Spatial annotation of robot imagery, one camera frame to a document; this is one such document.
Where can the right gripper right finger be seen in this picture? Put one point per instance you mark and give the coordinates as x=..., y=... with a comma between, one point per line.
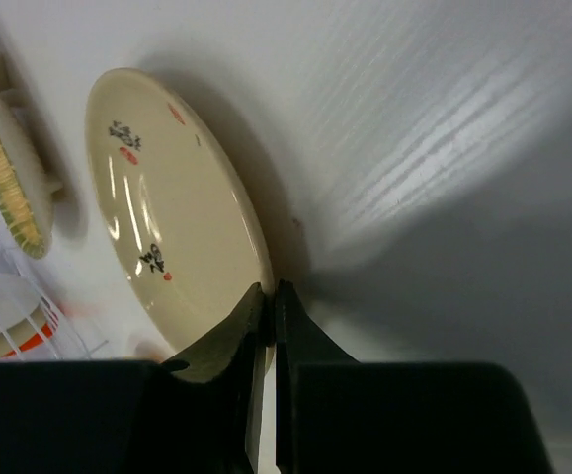
x=338, y=415

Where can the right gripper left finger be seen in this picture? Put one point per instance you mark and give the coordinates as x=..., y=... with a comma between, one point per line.
x=187, y=414

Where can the orange round plate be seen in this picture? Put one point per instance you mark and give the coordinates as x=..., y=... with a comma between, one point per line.
x=32, y=332

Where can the small cream floral plate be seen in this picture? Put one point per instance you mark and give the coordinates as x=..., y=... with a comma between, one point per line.
x=180, y=220

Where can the yellow bamboo-pattern square plate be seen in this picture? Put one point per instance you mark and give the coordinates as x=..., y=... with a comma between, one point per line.
x=27, y=188

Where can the white wire dish rack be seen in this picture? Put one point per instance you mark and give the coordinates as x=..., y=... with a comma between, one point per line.
x=73, y=340

